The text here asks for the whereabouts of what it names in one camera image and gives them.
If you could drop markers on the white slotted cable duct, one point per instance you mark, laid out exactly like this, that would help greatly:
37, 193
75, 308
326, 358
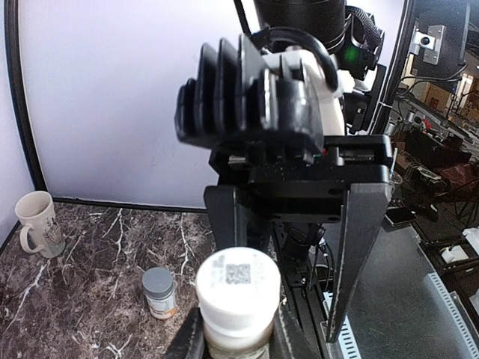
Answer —
408, 320

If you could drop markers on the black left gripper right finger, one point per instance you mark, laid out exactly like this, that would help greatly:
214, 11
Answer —
288, 340

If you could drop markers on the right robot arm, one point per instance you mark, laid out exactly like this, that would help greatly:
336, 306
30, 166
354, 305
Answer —
307, 251

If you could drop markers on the orange pill bottle grey cap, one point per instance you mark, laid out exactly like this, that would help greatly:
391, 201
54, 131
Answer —
159, 290

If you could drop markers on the cream ceramic mug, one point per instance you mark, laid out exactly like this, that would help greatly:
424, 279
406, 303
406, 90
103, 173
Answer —
40, 233

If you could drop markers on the white pill bottle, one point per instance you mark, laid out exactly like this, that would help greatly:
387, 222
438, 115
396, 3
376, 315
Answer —
238, 293

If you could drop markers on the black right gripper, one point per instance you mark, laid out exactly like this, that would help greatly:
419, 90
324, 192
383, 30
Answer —
347, 182

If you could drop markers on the black right frame post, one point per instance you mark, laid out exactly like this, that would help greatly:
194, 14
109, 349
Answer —
17, 93

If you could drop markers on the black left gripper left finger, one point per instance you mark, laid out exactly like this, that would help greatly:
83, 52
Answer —
189, 342

